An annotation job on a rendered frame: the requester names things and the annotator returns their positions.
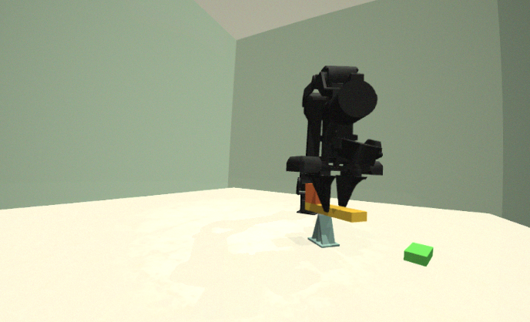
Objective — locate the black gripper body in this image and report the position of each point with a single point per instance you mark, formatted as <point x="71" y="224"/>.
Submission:
<point x="320" y="165"/>

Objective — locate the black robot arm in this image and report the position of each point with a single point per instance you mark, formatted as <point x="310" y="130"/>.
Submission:
<point x="343" y="99"/>

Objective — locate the yellow bar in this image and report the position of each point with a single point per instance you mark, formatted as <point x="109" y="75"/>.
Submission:
<point x="313" y="204"/>

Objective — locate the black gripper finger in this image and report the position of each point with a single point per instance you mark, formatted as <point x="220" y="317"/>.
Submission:
<point x="322" y="187"/>
<point x="345" y="187"/>

